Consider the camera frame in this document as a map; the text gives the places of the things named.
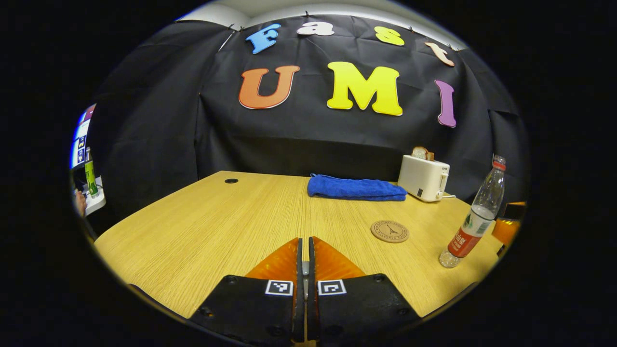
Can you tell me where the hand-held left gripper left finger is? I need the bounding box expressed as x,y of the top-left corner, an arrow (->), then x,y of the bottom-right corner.
189,237 -> 305,345

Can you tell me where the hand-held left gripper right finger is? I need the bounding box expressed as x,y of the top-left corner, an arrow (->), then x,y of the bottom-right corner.
308,236 -> 421,347

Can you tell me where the clear plastic water bottle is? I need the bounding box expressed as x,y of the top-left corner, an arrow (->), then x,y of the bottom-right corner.
439,154 -> 507,268

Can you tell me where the round brown coaster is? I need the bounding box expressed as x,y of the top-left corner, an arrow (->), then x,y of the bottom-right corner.
370,220 -> 410,243

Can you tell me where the green drink bottle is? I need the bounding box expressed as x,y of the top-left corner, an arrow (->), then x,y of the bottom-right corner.
84,147 -> 99,198

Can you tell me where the white toaster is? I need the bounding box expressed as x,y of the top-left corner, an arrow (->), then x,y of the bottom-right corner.
398,154 -> 450,203

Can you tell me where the blue towel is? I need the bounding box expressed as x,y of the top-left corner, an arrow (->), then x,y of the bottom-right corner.
307,173 -> 408,202

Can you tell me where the black backdrop cloth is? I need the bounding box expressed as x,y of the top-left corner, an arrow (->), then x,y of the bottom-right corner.
84,14 -> 531,237

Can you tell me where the white side desk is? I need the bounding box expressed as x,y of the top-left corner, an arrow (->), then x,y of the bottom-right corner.
75,176 -> 107,216

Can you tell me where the computer monitor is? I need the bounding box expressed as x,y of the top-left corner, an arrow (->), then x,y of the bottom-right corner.
70,104 -> 97,169

